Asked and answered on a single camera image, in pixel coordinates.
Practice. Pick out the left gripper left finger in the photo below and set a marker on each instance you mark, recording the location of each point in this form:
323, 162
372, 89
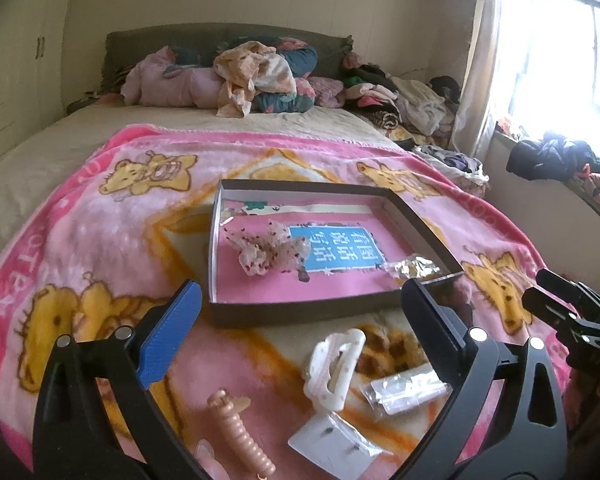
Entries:
73, 437

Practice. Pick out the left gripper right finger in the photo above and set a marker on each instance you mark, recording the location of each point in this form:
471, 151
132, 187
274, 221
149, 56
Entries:
504, 417

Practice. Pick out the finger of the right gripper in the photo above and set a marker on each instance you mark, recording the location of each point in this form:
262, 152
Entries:
572, 310

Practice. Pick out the clear packet white item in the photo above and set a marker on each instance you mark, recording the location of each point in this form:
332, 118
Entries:
403, 392

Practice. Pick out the white earring card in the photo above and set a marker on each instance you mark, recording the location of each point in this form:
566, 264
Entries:
329, 442

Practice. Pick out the white claw hair clip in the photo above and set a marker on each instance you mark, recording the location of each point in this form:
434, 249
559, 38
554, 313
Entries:
330, 370

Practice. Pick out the sheer dotted pink bow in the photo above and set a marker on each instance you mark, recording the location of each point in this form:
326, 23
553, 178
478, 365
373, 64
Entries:
274, 250

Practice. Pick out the dark clothes on sill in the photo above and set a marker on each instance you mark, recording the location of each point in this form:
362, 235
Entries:
572, 163

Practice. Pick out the white bag of clothes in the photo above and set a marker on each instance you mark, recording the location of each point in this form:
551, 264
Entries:
464, 171

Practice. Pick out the pink children's book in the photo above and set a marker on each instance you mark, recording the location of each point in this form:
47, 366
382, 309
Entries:
357, 248

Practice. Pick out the dark shallow cardboard box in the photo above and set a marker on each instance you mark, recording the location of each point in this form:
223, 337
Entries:
286, 313

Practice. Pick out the beige window curtain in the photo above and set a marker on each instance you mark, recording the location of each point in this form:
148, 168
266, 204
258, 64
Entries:
472, 132

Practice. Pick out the pile of clothes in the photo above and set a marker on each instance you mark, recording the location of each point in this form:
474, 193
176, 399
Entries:
401, 109

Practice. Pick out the cream built-in wardrobe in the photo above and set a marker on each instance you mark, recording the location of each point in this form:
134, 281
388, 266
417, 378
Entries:
31, 36

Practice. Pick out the pink pajama garment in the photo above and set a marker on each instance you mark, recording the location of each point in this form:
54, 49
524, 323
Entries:
162, 79

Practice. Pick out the dark green headboard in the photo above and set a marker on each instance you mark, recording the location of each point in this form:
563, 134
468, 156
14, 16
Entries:
125, 49

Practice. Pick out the peach floral cloth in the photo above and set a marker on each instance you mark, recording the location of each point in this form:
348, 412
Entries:
247, 70

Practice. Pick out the dark floral quilt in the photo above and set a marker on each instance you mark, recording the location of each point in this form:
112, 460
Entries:
236, 77

